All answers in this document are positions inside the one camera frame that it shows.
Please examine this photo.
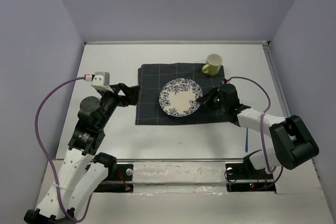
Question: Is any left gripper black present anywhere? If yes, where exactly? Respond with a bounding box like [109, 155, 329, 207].
[98, 83, 140, 129]

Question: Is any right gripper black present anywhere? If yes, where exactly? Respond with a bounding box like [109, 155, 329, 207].
[195, 86, 228, 111]

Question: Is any dark checked cloth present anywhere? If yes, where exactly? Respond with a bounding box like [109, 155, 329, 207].
[135, 63, 228, 125]

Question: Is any blue floral plate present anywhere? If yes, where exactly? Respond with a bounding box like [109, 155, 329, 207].
[159, 78, 203, 118]

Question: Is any pale yellow mug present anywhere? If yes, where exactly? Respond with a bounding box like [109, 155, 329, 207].
[202, 54, 223, 77]

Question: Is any iridescent spoon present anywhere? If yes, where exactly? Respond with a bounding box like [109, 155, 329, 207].
[245, 128, 249, 153]

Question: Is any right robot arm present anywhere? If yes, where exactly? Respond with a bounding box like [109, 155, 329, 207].
[196, 84, 320, 178]

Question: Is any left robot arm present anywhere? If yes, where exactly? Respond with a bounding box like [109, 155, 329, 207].
[24, 83, 140, 223]

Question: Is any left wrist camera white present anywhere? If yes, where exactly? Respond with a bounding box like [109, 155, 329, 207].
[91, 71, 112, 92]

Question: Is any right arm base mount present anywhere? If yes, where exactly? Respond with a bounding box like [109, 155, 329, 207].
[224, 151, 276, 192]

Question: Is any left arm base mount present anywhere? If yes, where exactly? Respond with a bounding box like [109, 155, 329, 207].
[94, 163, 134, 193]

